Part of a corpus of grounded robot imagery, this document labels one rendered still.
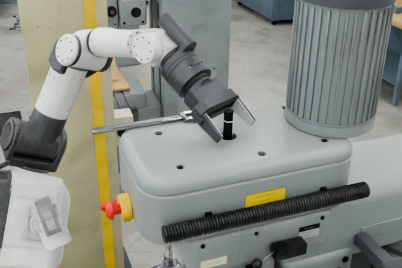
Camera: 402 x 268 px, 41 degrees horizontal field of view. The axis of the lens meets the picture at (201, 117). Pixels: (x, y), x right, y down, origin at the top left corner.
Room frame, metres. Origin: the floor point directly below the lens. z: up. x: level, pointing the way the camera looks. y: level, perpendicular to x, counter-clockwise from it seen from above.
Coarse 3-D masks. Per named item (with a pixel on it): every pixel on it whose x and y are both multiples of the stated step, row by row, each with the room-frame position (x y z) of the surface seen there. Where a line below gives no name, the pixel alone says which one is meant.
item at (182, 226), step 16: (320, 192) 0.93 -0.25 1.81; (336, 192) 0.93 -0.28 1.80; (352, 192) 0.94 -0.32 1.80; (368, 192) 0.95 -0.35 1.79; (256, 208) 0.87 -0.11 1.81; (272, 208) 0.87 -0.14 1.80; (288, 208) 0.88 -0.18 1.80; (304, 208) 0.89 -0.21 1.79; (176, 224) 0.81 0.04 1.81; (192, 224) 0.82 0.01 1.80; (208, 224) 0.82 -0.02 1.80; (224, 224) 0.83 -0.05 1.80; (240, 224) 0.84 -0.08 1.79; (176, 240) 0.79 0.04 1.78
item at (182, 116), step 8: (184, 112) 1.10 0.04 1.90; (144, 120) 1.06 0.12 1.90; (152, 120) 1.06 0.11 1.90; (160, 120) 1.06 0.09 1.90; (168, 120) 1.07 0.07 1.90; (176, 120) 1.07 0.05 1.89; (184, 120) 1.07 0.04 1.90; (192, 120) 1.08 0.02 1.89; (96, 128) 1.02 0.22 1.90; (104, 128) 1.02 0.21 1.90; (112, 128) 1.02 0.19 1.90; (120, 128) 1.03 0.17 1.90; (128, 128) 1.03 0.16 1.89
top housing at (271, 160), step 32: (160, 128) 1.04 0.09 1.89; (192, 128) 1.04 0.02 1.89; (256, 128) 1.05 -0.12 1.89; (288, 128) 1.05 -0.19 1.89; (128, 160) 0.93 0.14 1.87; (160, 160) 0.90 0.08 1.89; (192, 160) 0.91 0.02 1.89; (224, 160) 0.91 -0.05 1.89; (256, 160) 0.91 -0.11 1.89; (288, 160) 0.92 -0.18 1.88; (320, 160) 0.94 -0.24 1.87; (128, 192) 0.94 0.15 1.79; (160, 192) 0.83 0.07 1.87; (192, 192) 0.85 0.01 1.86; (224, 192) 0.87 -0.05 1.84; (256, 192) 0.89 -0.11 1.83; (288, 192) 0.92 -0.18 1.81; (160, 224) 0.83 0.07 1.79; (256, 224) 0.90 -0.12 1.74
